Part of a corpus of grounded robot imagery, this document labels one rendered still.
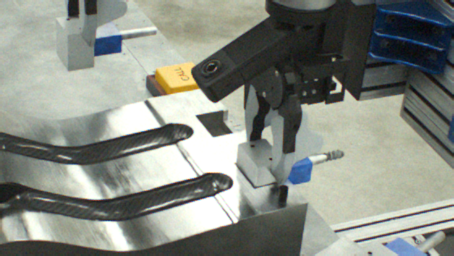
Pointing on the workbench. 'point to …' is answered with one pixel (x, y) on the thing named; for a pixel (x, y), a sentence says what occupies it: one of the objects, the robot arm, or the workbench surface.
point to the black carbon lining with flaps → (85, 155)
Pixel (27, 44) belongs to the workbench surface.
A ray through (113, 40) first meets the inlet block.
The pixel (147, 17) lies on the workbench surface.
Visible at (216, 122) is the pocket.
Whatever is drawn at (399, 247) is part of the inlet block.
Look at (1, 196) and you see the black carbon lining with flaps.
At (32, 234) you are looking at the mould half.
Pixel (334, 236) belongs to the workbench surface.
